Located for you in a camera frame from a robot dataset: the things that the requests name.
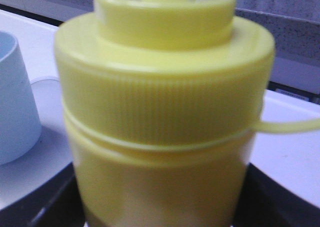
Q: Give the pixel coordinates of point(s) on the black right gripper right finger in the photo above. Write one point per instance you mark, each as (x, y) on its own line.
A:
(265, 203)

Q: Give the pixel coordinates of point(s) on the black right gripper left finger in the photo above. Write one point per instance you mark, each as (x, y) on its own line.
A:
(57, 203)

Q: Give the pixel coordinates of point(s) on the light blue plastic cup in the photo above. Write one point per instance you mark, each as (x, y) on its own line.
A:
(20, 126)

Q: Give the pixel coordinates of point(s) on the yellow squeeze bottle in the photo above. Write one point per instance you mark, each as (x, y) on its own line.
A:
(162, 100)

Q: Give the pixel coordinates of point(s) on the silver digital kitchen scale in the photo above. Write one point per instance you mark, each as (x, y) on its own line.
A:
(49, 156)

